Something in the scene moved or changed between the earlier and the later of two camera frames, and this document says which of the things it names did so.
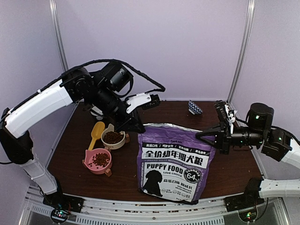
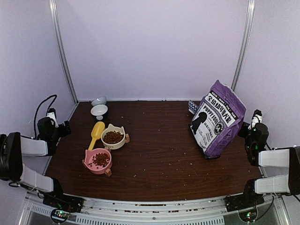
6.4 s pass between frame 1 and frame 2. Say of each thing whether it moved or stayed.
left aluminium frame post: stayed
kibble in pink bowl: stayed
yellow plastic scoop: stayed
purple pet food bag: moved
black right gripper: moved
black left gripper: moved
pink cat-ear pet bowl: stayed
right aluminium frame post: stayed
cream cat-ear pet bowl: stayed
